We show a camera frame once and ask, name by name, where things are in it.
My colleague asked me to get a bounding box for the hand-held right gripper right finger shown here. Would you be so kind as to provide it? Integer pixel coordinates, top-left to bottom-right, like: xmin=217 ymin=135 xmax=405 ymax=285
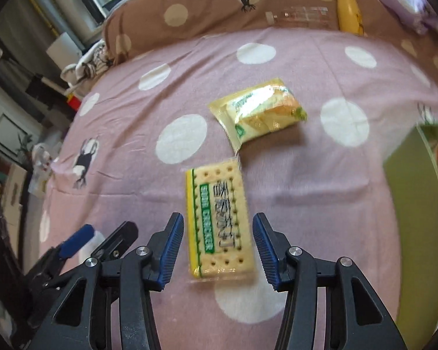
xmin=251 ymin=211 xmax=411 ymax=350

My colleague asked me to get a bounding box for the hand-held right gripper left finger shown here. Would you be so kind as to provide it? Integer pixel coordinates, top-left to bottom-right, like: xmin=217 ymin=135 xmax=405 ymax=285
xmin=37 ymin=211 xmax=185 ymax=350

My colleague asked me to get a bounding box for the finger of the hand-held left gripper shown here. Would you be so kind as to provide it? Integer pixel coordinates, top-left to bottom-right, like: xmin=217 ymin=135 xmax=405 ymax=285
xmin=25 ymin=224 xmax=96 ymax=286
xmin=91 ymin=220 xmax=139 ymax=264

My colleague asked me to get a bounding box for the yellow green cracker packet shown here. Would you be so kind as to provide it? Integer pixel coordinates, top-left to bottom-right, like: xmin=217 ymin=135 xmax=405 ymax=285
xmin=184 ymin=156 xmax=256 ymax=282

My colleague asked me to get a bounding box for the yellow bread packet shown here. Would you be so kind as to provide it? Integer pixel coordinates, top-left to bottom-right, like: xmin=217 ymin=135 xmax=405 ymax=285
xmin=207 ymin=76 xmax=309 ymax=154

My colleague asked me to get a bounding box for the green cardboard box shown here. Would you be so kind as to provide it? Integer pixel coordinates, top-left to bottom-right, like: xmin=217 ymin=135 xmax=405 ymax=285
xmin=382 ymin=123 xmax=438 ymax=340

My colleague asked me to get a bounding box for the white plastic bag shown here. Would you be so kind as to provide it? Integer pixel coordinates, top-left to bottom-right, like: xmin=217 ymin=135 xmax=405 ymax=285
xmin=27 ymin=141 xmax=60 ymax=198

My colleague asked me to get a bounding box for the pink polka dot blanket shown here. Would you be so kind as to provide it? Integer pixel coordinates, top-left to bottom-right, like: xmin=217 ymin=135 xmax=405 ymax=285
xmin=33 ymin=0 xmax=438 ymax=350

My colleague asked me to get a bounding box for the black and white cloth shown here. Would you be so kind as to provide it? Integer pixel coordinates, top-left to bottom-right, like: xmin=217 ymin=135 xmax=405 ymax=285
xmin=59 ymin=39 xmax=115 ymax=89

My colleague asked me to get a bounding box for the silver insulated pipe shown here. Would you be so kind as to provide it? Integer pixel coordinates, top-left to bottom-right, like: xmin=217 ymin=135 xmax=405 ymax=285
xmin=25 ymin=0 xmax=107 ymax=45

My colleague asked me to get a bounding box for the clear plastic bottle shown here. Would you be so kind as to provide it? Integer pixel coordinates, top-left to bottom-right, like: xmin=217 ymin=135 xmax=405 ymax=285
xmin=264 ymin=5 xmax=331 ymax=30

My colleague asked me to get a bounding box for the yellow bear bottle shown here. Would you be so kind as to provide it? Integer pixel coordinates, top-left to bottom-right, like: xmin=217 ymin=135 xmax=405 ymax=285
xmin=329 ymin=0 xmax=366 ymax=37

